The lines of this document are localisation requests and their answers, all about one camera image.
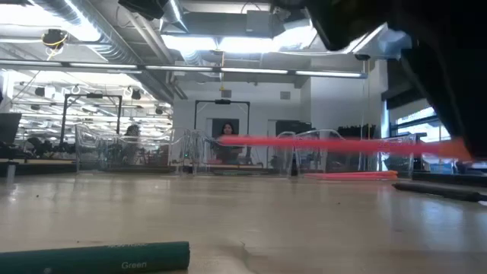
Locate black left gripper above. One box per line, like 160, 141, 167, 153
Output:
118, 0, 169, 21

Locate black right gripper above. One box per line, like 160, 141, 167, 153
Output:
304, 0, 487, 53

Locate black pen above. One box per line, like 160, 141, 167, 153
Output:
391, 181, 487, 203

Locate pink pencil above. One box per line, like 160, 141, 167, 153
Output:
304, 174, 397, 182
315, 170, 399, 177
217, 135, 473, 161
304, 173, 396, 180

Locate clear plastic bin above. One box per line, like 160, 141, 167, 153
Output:
75, 123, 189, 175
178, 127, 294, 177
287, 128, 418, 180

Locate grey ceiling unit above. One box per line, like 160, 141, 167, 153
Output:
245, 9, 273, 33

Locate black hanging coats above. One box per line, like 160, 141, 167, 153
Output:
336, 124, 377, 172

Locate long ceiling light fixture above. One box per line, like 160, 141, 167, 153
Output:
0, 59, 369, 80

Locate person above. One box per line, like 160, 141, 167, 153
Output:
215, 121, 244, 164
121, 123, 144, 164

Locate black cabinet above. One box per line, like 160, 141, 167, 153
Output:
275, 119, 313, 137

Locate black monitor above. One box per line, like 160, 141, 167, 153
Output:
0, 112, 23, 145

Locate silver spiral air duct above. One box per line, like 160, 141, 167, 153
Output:
32, 0, 180, 104
154, 0, 214, 68

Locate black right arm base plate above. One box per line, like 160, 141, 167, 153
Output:
412, 170, 487, 188

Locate black yellow cable reel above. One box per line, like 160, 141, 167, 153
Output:
40, 28, 70, 50

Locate black gantry frame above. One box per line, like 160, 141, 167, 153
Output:
60, 92, 123, 148
193, 98, 251, 132

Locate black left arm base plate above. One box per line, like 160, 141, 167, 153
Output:
0, 162, 79, 178

